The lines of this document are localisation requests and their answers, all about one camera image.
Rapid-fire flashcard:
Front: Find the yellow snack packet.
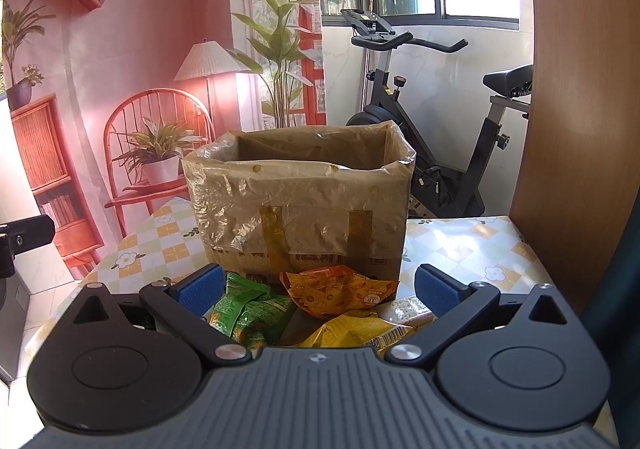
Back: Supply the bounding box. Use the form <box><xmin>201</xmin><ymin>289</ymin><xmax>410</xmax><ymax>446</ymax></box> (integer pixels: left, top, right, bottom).
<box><xmin>298</xmin><ymin>310</ymin><xmax>414</xmax><ymax>354</ymax></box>

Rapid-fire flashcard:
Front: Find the clear white snack packet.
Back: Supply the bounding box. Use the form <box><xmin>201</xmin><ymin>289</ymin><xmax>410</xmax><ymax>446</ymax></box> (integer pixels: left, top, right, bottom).
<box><xmin>374</xmin><ymin>296</ymin><xmax>436</xmax><ymax>330</ymax></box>

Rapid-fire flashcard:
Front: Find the wooden board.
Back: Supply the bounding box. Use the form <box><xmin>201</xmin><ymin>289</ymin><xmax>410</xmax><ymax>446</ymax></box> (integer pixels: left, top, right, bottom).
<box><xmin>510</xmin><ymin>0</ymin><xmax>639</xmax><ymax>310</ymax></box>

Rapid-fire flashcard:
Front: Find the lined cardboard box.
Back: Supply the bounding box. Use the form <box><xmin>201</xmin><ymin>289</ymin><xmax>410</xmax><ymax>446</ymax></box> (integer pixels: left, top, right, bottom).
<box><xmin>182</xmin><ymin>122</ymin><xmax>416</xmax><ymax>282</ymax></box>

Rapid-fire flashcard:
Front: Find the printed room backdrop cloth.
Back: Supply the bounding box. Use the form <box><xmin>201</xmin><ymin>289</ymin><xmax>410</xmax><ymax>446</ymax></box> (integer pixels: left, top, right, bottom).
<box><xmin>1</xmin><ymin>0</ymin><xmax>326</xmax><ymax>278</ymax></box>

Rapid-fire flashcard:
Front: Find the green chips bag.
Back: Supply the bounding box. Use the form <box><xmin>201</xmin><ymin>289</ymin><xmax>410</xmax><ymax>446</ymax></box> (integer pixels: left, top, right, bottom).
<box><xmin>205</xmin><ymin>273</ymin><xmax>297</xmax><ymax>356</ymax></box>

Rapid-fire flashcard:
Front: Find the floral checkered tablecloth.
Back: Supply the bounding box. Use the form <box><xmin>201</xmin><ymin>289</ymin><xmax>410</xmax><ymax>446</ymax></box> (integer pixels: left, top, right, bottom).
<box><xmin>80</xmin><ymin>198</ymin><xmax>550</xmax><ymax>299</ymax></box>

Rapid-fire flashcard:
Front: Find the orange chips bag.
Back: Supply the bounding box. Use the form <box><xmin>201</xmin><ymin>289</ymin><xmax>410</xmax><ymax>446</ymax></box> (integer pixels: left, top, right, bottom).
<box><xmin>280</xmin><ymin>265</ymin><xmax>398</xmax><ymax>319</ymax></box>

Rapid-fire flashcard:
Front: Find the black exercise bike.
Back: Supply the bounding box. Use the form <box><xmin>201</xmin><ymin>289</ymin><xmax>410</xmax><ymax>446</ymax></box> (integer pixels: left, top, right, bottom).
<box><xmin>342</xmin><ymin>9</ymin><xmax>534</xmax><ymax>218</ymax></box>

